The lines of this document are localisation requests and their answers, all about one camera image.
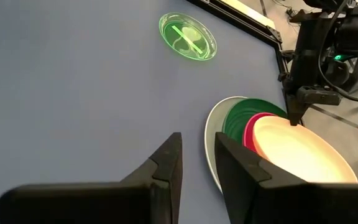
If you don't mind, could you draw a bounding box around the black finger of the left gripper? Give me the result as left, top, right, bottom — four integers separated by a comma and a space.
296, 86, 343, 106
285, 91, 311, 127

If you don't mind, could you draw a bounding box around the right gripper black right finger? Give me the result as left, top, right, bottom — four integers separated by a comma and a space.
214, 132, 358, 224

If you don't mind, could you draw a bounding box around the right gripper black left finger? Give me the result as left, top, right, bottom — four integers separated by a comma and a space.
0, 132, 184, 224

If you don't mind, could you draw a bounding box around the cream plastic plate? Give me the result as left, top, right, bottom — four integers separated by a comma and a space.
252, 115, 358, 184

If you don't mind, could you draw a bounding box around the large dark green plastic plate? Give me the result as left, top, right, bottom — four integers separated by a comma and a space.
221, 98, 289, 147

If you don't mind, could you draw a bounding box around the pink plastic plate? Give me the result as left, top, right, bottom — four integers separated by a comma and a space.
242, 111, 277, 154

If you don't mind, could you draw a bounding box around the large pale blue plastic plate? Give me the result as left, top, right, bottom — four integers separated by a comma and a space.
203, 95, 249, 194

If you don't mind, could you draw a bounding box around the blue-grey table mat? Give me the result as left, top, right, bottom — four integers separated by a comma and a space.
0, 0, 295, 224

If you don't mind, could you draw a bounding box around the translucent green plastic plate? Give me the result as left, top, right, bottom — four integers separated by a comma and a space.
158, 12, 218, 62

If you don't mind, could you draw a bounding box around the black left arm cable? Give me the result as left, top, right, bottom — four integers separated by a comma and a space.
316, 0, 358, 103

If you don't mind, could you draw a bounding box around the black metal table frame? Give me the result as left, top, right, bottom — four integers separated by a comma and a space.
186, 0, 292, 94

